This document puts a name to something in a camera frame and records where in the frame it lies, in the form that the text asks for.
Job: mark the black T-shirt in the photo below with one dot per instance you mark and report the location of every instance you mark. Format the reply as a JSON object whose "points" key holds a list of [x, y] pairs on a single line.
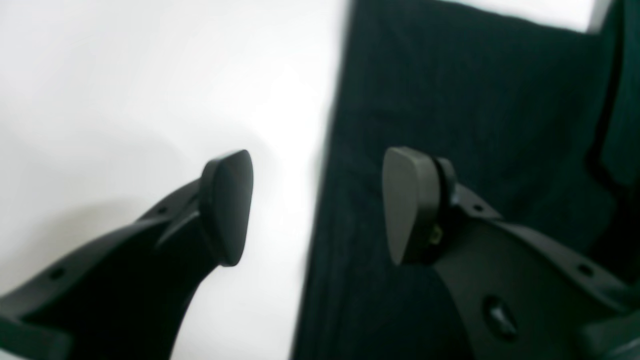
{"points": [[541, 123]]}

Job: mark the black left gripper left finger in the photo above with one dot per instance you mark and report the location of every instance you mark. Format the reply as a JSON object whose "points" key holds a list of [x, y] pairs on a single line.
{"points": [[124, 295]]}

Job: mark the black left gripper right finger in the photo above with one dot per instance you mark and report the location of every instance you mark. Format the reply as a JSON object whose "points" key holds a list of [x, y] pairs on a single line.
{"points": [[520, 294]]}

